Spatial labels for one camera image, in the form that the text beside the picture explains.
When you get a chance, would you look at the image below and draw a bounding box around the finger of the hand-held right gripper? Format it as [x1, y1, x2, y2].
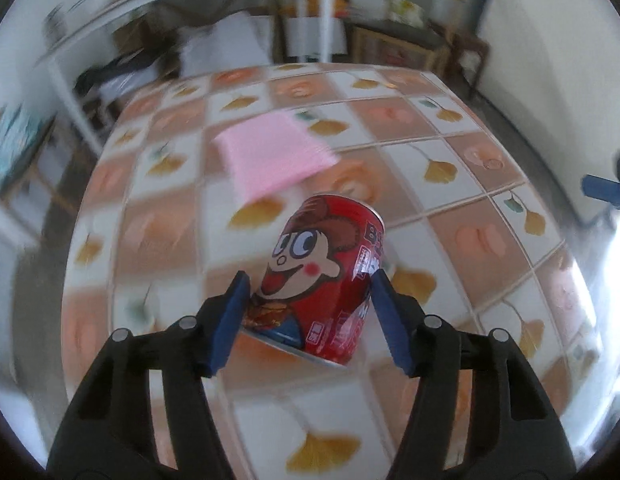
[581, 174, 620, 206]

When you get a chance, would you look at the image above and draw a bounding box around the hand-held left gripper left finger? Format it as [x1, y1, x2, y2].
[46, 270, 251, 480]

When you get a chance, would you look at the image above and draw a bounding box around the leaf patterned tablecloth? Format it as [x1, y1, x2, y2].
[60, 62, 603, 480]

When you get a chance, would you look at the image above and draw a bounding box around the pink cloth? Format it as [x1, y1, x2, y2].
[212, 112, 341, 198]

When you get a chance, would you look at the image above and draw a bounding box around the white green shopping bag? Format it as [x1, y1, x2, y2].
[387, 0, 423, 26]

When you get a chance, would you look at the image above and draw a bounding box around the wooden chair with black seat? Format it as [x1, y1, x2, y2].
[347, 0, 471, 78]

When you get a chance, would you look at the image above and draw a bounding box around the black cloth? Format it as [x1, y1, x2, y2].
[72, 60, 156, 98]

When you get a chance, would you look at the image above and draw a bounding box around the white mattress with blue edge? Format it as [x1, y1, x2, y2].
[477, 0, 620, 221]

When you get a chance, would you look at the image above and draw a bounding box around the white plastic sack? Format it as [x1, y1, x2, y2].
[182, 12, 276, 78]

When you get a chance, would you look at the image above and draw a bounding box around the white storage box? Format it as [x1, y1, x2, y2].
[285, 15, 348, 61]

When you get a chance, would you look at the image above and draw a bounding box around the red cartoon drink can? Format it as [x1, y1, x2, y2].
[242, 192, 387, 367]

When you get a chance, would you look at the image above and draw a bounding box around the yellow plastic bag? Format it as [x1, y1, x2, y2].
[305, 0, 351, 18]

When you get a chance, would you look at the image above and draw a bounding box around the floral cushion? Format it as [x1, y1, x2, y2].
[0, 105, 38, 186]

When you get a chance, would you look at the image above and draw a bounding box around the dark wooden stool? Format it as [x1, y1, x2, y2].
[442, 30, 491, 101]

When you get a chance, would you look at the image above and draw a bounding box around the white side table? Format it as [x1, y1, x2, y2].
[35, 0, 341, 158]

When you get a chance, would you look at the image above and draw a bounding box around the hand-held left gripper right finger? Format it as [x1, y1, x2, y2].
[370, 269, 577, 480]

